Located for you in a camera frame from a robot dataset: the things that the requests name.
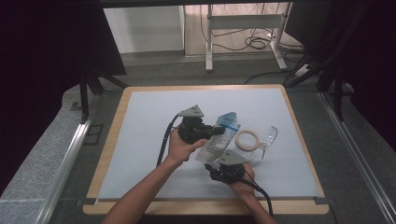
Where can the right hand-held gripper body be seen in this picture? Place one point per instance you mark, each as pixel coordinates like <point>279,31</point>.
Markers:
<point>229,172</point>

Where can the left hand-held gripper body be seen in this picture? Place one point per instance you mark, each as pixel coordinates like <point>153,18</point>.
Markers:
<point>193,130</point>

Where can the white and blue pouch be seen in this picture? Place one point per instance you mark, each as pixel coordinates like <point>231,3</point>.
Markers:
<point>218,143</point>

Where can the person's right hand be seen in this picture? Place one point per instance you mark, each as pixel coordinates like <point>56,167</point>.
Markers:
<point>247,186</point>

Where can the person's left hand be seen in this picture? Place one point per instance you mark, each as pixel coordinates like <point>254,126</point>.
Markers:
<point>180,151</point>

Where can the white table mat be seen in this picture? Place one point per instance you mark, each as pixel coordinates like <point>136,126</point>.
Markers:
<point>140,109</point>

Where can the white power strip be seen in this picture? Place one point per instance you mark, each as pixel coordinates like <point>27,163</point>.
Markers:
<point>302,71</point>

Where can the white panel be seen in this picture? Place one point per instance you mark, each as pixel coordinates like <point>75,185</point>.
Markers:
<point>143,29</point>

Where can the black metal stand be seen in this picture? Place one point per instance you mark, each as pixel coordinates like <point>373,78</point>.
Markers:
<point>337,93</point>
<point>84,99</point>

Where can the black curtain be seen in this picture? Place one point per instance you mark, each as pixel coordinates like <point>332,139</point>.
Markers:
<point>40,62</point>
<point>367,62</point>

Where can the black floor bracket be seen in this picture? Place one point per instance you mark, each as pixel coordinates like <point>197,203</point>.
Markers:
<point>92,134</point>

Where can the white desk frame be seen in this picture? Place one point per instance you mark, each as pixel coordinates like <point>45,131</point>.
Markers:
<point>246,21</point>

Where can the aluminium rail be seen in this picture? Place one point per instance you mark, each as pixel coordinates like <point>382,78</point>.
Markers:
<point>65,168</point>
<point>358,149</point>

